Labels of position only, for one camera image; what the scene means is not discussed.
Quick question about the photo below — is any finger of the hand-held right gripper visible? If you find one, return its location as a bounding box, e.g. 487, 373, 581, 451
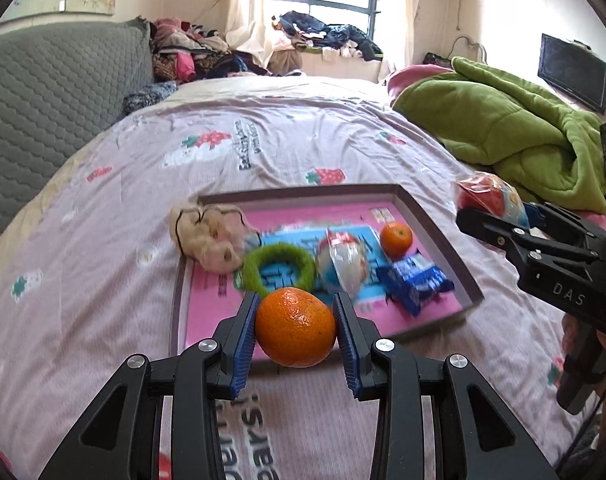
526, 202, 606, 248
456, 207, 599, 271

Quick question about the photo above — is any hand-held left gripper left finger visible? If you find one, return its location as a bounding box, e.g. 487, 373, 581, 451
38, 290, 261, 480

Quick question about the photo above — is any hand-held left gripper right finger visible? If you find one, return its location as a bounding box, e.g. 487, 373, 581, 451
331, 291, 559, 480

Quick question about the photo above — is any blue toy egg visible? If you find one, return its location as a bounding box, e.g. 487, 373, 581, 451
453, 172, 530, 228

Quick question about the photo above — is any orange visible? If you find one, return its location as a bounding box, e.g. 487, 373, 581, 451
379, 221, 414, 257
254, 287, 337, 368

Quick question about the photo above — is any green fuzzy ring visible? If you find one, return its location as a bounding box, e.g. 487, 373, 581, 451
240, 242, 316, 295

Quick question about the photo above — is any red and white toy egg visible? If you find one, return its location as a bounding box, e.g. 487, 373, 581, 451
315, 227, 371, 295

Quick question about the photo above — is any blue snack packet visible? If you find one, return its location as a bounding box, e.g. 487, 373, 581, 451
375, 254, 456, 317

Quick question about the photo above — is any cream plush toy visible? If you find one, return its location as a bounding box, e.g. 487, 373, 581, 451
169, 202, 259, 275

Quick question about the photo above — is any shallow cardboard box pink book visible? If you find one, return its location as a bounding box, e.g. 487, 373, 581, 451
170, 183, 485, 356

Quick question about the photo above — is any green blanket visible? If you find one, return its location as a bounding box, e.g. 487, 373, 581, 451
392, 56, 606, 211

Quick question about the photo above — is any pink book with blue label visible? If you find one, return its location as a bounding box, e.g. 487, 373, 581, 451
183, 200, 476, 346

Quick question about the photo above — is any black television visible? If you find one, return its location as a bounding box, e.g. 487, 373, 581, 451
538, 33, 606, 115

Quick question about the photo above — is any dark pink pillow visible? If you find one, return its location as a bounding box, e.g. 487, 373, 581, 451
385, 64, 454, 106

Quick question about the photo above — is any cream curtain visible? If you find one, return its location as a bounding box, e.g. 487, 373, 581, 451
403, 0, 429, 68
225, 0, 279, 56

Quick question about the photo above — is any pile of dark clothes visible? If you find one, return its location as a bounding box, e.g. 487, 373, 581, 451
270, 10, 386, 63

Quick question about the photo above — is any dark patterned cloth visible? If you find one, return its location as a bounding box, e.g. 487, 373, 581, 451
123, 80, 179, 116

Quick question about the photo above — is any pile of mixed clothes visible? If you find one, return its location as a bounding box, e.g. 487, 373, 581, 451
150, 17, 274, 83

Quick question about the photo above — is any grey quilted headboard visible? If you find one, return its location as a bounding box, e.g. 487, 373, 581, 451
0, 19, 154, 261

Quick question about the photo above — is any black cable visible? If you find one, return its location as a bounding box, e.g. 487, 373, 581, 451
566, 385, 606, 466

